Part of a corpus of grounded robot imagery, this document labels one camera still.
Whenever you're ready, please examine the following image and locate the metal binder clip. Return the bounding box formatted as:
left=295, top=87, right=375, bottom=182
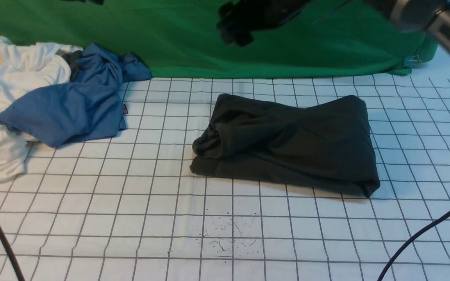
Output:
left=402, top=54, right=423, bottom=69

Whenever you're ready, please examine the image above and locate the dark gray long-sleeved shirt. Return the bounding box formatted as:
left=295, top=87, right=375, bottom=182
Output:
left=190, top=94, right=380, bottom=198

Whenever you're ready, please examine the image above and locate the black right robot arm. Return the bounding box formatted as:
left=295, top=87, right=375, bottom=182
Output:
left=216, top=0, right=450, bottom=54

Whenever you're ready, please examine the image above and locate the black right camera cable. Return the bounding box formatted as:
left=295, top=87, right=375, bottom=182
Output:
left=377, top=191, right=450, bottom=281

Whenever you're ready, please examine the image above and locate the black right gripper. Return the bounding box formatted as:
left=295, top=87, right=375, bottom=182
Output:
left=216, top=0, right=310, bottom=47

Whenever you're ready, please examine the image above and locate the white shirt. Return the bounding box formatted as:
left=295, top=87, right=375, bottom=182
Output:
left=0, top=37, right=82, bottom=182

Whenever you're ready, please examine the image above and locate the blue shirt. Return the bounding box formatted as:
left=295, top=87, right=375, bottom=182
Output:
left=0, top=43, right=152, bottom=148

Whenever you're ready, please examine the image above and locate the green backdrop cloth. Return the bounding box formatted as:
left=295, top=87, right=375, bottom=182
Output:
left=0, top=0, right=438, bottom=79

